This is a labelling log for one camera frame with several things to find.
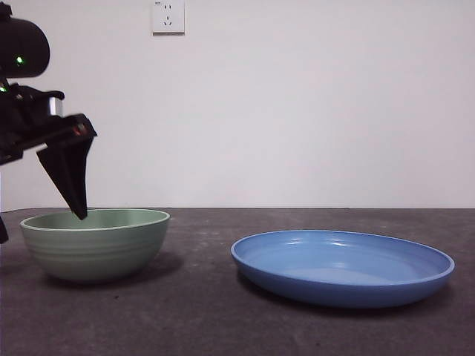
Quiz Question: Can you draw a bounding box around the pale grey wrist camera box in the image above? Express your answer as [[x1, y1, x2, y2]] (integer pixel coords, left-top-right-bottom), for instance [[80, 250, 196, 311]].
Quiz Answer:
[[45, 90, 66, 118]]

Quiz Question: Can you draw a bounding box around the white wall socket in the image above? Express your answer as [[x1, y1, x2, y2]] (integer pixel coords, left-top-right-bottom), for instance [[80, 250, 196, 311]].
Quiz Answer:
[[151, 0, 186, 37]]

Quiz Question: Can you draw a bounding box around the blue round plate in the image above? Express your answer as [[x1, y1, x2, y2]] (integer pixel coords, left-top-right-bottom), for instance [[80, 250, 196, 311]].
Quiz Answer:
[[229, 228, 456, 309]]

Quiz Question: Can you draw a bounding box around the green ribbed bowl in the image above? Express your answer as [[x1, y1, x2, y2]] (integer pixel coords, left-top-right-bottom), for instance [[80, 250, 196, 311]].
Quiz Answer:
[[19, 208, 171, 281]]

